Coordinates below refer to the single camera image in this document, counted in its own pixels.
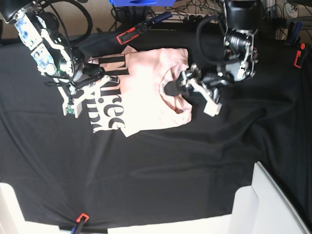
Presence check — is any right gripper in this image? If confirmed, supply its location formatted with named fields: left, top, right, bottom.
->
left=58, top=64, right=110, bottom=107

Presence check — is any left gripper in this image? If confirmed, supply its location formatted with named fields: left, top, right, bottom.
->
left=164, top=63, right=234, bottom=104

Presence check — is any pink T-shirt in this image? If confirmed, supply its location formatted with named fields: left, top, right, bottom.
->
left=86, top=46, right=192, bottom=137

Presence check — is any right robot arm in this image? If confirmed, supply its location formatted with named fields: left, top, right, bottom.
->
left=0, top=0, right=105, bottom=112

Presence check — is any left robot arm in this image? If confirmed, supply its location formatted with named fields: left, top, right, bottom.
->
left=164, top=0, right=260, bottom=104

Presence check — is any top orange blue clamp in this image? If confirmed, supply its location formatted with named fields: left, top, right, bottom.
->
left=116, top=12, right=173, bottom=45

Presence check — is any orange blue clamp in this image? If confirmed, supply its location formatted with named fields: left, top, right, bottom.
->
left=116, top=12, right=173, bottom=45
left=71, top=213, right=89, bottom=234
left=287, top=22, right=306, bottom=68

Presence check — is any blue box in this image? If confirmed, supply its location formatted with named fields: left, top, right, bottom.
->
left=109, top=0, right=176, bottom=7

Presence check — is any black table cloth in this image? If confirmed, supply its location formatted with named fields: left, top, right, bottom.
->
left=0, top=39, right=312, bottom=232

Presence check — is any right orange blue clamp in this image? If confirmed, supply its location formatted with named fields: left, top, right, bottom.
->
left=287, top=22, right=306, bottom=68

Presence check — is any bottom orange blue clamp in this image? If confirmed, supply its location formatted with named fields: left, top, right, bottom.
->
left=71, top=213, right=89, bottom=234

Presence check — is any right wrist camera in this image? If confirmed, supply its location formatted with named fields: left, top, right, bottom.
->
left=62, top=102, right=82, bottom=118

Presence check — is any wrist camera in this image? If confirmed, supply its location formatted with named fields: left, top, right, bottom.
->
left=203, top=102, right=222, bottom=117
left=62, top=102, right=82, bottom=118

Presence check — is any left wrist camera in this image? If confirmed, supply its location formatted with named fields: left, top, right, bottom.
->
left=203, top=102, right=222, bottom=117

